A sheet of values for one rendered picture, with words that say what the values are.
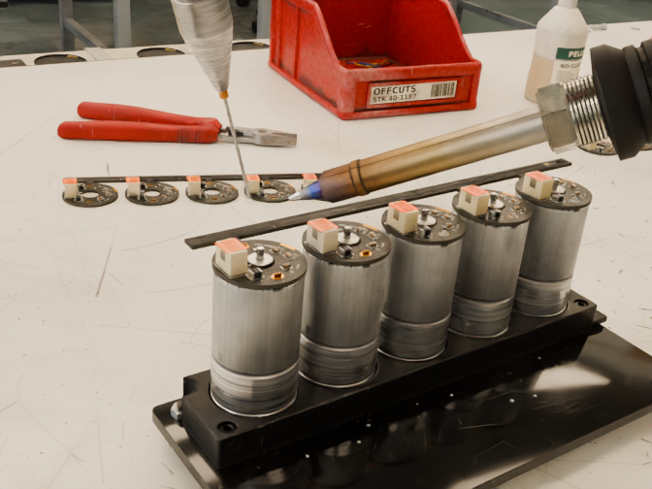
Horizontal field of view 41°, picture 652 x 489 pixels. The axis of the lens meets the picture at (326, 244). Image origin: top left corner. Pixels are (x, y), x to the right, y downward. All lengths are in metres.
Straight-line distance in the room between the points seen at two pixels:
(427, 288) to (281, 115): 0.29
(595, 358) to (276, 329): 0.12
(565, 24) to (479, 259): 0.34
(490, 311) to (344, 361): 0.06
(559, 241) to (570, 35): 0.32
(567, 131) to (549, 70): 0.41
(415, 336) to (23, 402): 0.12
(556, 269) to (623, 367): 0.04
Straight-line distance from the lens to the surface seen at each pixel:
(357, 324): 0.24
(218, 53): 0.18
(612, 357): 0.31
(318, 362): 0.25
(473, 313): 0.28
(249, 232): 0.24
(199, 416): 0.24
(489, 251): 0.27
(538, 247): 0.29
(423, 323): 0.26
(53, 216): 0.40
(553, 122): 0.19
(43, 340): 0.31
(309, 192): 0.20
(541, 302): 0.30
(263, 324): 0.22
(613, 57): 0.19
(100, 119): 0.51
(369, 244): 0.24
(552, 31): 0.60
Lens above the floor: 0.92
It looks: 27 degrees down
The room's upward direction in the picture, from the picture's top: 5 degrees clockwise
